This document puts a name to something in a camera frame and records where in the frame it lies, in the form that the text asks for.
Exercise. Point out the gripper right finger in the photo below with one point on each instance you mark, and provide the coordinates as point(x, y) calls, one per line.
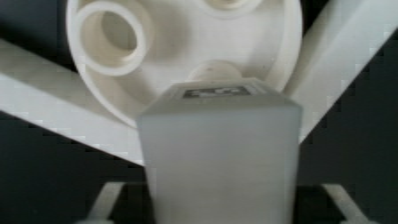
point(347, 206)

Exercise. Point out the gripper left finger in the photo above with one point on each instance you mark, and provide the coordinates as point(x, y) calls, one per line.
point(98, 216)

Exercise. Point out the white stool leg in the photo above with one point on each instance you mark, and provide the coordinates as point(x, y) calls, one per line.
point(219, 135)

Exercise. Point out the white front fence bar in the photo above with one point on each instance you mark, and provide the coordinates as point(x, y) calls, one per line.
point(47, 98)

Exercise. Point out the white fence bar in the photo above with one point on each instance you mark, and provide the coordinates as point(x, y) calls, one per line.
point(343, 40)
point(47, 98)

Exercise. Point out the white right fence bar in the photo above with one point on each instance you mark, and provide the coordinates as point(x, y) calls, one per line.
point(343, 40)

